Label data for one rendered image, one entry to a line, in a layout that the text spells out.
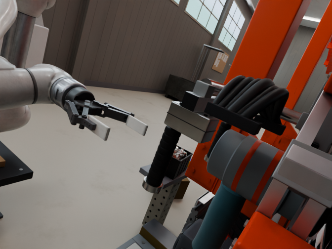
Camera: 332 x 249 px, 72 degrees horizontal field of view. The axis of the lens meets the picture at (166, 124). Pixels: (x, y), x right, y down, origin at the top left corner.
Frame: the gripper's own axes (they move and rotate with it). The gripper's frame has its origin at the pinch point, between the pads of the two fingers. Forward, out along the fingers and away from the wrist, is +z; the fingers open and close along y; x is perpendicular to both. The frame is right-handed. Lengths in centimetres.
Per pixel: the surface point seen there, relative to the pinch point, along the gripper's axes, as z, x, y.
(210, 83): 16.0, 17.5, 0.0
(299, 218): 37.1, 7.2, 9.9
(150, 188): 13.2, -7.3, 2.0
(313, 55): 6, 75, -253
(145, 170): -22, -38, -54
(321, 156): 36.0, 14.6, 8.3
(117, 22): -343, 50, -294
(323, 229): 43.1, 1.0, -7.8
